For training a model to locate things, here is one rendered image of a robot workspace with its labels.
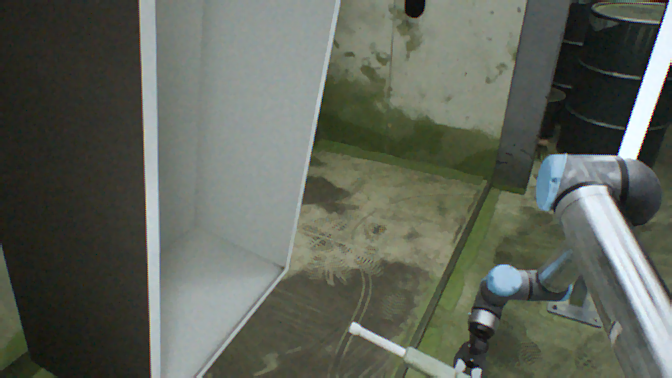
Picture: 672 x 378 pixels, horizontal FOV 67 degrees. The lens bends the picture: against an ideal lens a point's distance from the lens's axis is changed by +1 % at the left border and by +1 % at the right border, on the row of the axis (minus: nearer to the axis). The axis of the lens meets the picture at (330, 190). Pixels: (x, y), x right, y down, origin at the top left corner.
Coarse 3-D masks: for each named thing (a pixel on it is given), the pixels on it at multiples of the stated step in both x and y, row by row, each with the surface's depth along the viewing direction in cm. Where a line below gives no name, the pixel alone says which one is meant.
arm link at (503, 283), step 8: (496, 272) 149; (504, 272) 149; (512, 272) 148; (520, 272) 150; (488, 280) 150; (496, 280) 148; (504, 280) 147; (512, 280) 147; (520, 280) 147; (528, 280) 148; (488, 288) 150; (496, 288) 147; (504, 288) 146; (512, 288) 146; (520, 288) 148; (528, 288) 147; (488, 296) 153; (496, 296) 150; (504, 296) 148; (512, 296) 149; (520, 296) 149; (496, 304) 154; (504, 304) 155
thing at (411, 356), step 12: (372, 336) 150; (396, 348) 148; (408, 348) 148; (408, 360) 146; (420, 360) 146; (432, 360) 146; (420, 372) 148; (432, 372) 144; (444, 372) 144; (456, 372) 144
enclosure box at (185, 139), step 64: (0, 0) 64; (64, 0) 59; (128, 0) 55; (192, 0) 118; (256, 0) 115; (320, 0) 109; (0, 64) 70; (64, 64) 64; (128, 64) 60; (192, 64) 128; (256, 64) 124; (320, 64) 116; (0, 128) 77; (64, 128) 71; (128, 128) 65; (192, 128) 139; (256, 128) 133; (0, 192) 86; (64, 192) 78; (128, 192) 71; (192, 192) 153; (256, 192) 144; (64, 256) 87; (128, 256) 79; (192, 256) 151; (256, 256) 156; (64, 320) 99; (128, 320) 89; (192, 320) 133
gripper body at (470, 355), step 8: (472, 328) 156; (480, 328) 154; (488, 336) 155; (464, 344) 152; (464, 352) 151; (472, 352) 151; (480, 352) 151; (464, 360) 151; (472, 360) 149; (480, 360) 149; (472, 368) 153
